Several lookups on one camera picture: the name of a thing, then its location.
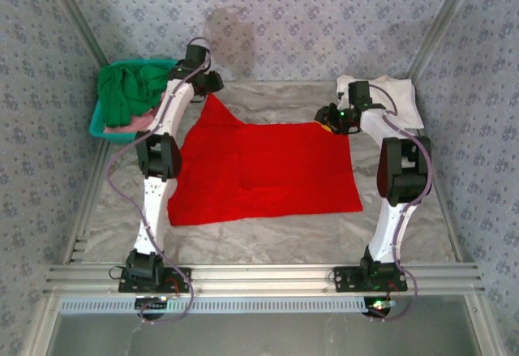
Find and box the red t-shirt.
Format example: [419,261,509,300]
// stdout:
[166,92,364,227]

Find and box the folded white t-shirt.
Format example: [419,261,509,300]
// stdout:
[335,74,426,130]

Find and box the green t-shirt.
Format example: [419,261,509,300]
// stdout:
[97,63,171,128]

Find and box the pink t-shirt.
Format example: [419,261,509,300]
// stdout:
[104,90,167,134]

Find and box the teal plastic laundry basket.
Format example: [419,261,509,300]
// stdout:
[88,58,179,146]

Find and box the right control board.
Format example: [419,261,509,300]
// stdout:
[363,297,397,320]

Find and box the control board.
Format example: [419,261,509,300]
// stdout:
[135,295,170,320]
[363,297,397,320]

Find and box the left control board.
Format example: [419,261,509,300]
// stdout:
[135,295,170,320]

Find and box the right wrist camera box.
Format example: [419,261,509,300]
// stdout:
[314,104,338,127]

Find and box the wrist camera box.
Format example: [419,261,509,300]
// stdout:
[205,71,225,94]
[314,104,338,127]

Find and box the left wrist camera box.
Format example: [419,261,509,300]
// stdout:
[205,71,225,94]

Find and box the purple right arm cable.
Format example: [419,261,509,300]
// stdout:
[367,84,433,323]

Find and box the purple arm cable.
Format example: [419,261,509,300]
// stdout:
[105,36,196,325]
[367,84,433,323]

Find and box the aluminium frame post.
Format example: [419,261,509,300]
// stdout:
[405,0,486,84]
[44,0,110,67]

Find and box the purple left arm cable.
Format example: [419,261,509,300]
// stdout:
[105,36,196,325]

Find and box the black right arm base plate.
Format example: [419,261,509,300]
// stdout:
[332,266,408,294]

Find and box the aluminium mounting rail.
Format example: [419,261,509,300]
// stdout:
[44,264,486,294]

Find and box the slotted white cable duct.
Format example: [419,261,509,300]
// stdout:
[60,297,368,315]

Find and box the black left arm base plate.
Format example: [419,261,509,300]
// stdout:
[117,267,192,294]

